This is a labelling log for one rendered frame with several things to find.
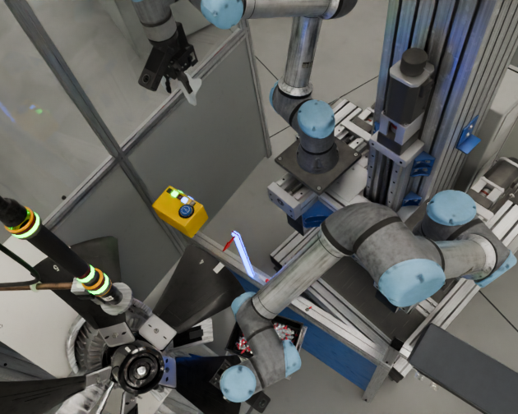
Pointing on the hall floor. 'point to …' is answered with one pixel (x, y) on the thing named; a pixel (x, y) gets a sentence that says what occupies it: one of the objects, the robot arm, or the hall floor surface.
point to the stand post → (180, 402)
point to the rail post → (374, 384)
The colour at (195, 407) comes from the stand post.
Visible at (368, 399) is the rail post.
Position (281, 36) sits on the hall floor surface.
